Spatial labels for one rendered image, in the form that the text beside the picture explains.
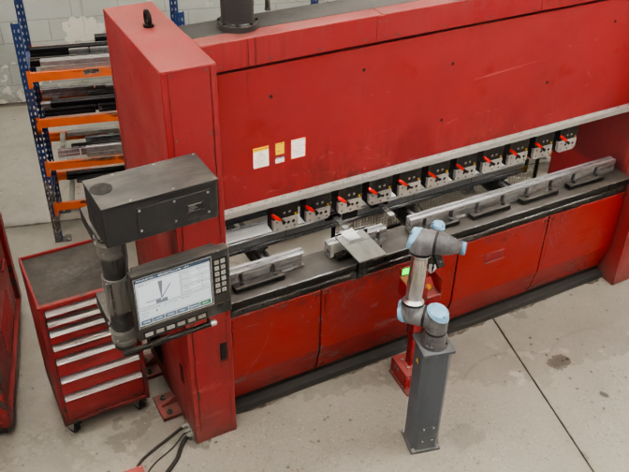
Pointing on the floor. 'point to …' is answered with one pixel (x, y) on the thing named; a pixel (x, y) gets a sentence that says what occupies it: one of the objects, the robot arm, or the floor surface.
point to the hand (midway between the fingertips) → (431, 272)
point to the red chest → (79, 335)
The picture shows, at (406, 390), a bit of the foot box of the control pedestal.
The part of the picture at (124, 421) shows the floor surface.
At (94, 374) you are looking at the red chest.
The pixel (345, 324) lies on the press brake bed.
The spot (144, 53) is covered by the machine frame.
